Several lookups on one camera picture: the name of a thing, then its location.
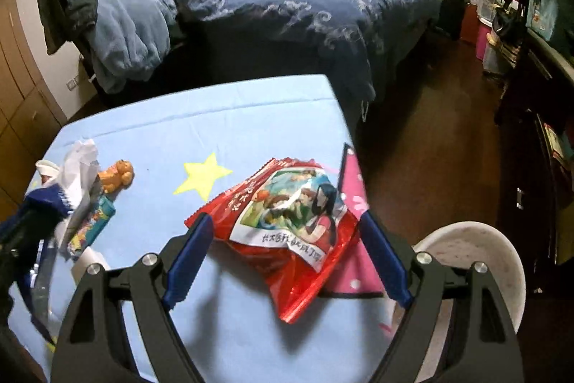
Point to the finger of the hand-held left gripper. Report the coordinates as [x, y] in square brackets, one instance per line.
[47, 199]

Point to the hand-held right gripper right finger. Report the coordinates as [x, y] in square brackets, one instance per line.
[385, 257]

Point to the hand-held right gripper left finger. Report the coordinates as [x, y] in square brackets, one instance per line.
[188, 262]

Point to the white plastic bag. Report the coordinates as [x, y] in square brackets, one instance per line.
[78, 172]

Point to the pink plastic bin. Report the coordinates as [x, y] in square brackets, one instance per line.
[475, 244]

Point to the red snack bag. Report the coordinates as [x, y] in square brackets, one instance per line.
[291, 208]

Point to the colourful candy packet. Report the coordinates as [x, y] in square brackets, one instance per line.
[92, 221]

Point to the white tape roll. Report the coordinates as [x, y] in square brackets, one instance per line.
[87, 255]

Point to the orange toy bear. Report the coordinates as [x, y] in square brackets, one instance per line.
[117, 174]

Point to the wooden wardrobe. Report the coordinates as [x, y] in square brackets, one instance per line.
[18, 96]

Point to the light blue star tablecloth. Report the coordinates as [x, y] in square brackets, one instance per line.
[224, 127]

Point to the dark wooden cabinet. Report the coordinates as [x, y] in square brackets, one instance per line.
[529, 167]

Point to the light blue fleece robe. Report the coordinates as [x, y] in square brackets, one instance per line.
[125, 33]

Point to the pink storage box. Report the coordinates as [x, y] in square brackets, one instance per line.
[483, 42]

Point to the red storage box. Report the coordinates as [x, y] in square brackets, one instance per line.
[470, 24]

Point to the black suitcase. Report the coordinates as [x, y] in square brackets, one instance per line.
[446, 1]

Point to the bed with blue duvet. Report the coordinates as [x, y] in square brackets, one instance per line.
[291, 6]

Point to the teal printed bag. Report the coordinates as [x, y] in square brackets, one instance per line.
[542, 6]

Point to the wall socket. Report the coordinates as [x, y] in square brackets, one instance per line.
[71, 83]

